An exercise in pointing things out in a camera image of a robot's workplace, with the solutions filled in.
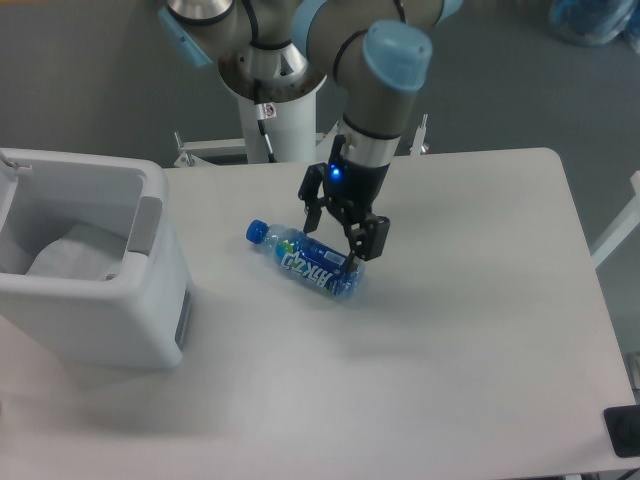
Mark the white pedestal base frame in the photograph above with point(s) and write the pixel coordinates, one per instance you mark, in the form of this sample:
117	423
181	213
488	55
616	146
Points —
234	151

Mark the white frame bar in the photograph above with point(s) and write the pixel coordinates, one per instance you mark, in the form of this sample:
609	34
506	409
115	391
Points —
619	229

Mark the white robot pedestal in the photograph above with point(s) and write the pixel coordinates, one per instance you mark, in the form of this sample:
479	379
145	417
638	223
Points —
277	120

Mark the blue plastic bag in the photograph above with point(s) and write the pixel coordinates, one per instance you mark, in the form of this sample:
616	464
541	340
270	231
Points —
590	23

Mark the white trash can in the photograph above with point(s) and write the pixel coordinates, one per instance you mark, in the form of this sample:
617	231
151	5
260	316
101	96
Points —
138	318

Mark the black device at edge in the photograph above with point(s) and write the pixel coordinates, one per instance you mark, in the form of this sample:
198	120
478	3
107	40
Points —
622	424

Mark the blue plastic drink bottle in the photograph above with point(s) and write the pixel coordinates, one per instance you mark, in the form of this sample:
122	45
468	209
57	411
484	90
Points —
306	259

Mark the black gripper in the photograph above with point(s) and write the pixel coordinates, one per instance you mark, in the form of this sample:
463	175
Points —
349	192

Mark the white plastic wrapper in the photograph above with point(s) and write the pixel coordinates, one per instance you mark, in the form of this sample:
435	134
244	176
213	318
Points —
86	252

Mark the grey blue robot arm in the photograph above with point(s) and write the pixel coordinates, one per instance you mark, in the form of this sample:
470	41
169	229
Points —
377	51

